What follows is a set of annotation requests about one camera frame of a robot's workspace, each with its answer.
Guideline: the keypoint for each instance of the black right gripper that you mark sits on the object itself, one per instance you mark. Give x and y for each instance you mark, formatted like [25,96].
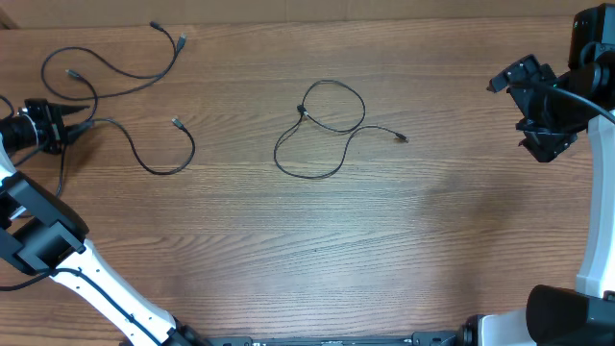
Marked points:
[547,143]

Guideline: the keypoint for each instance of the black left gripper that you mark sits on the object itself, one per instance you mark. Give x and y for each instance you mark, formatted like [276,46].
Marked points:
[57,131]

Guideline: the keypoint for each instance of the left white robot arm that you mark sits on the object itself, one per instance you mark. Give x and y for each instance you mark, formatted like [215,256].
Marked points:
[43,237]

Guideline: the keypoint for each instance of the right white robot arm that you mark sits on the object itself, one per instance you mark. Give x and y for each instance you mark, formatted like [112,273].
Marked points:
[584,313]

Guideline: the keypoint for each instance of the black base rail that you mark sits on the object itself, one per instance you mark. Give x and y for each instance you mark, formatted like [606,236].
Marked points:
[444,338]

